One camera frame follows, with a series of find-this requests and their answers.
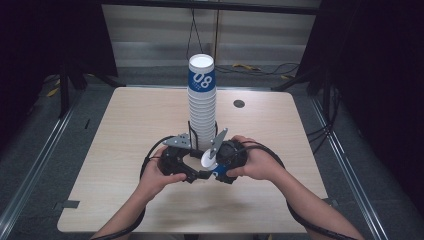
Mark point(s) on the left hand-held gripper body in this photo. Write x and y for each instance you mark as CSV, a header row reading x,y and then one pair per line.
x,y
176,141

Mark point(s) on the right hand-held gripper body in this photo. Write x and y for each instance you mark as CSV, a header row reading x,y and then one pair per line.
x,y
233,155

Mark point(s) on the blue printed paper cup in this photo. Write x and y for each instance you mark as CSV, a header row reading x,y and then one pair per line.
x,y
210,160

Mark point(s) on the stack of white paper cups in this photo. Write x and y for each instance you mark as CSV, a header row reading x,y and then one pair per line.
x,y
202,110

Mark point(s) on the person's right hand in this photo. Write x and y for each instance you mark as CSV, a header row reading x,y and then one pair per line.
x,y
260,163

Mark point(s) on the person's left hand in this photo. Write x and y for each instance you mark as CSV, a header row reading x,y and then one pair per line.
x,y
156,181

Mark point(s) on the dark round table grommet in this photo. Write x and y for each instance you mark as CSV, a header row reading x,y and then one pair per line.
x,y
239,103

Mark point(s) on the yellow floor tape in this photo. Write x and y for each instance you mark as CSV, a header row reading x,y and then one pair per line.
x,y
52,92
246,67

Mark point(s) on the black stand leg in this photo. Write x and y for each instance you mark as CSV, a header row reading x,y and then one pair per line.
x,y
293,81

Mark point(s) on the grey tape piece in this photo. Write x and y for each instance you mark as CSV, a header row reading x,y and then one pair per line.
x,y
328,201
68,204

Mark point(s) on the black stand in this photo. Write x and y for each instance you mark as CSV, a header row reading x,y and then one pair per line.
x,y
64,96

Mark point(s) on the black overhead bar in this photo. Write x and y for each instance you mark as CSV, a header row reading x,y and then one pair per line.
x,y
213,6

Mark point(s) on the black curtain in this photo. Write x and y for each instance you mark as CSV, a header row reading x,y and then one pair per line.
x,y
376,83
40,40

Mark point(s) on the metal floor rail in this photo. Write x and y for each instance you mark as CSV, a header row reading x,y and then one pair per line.
x,y
346,166
36,166

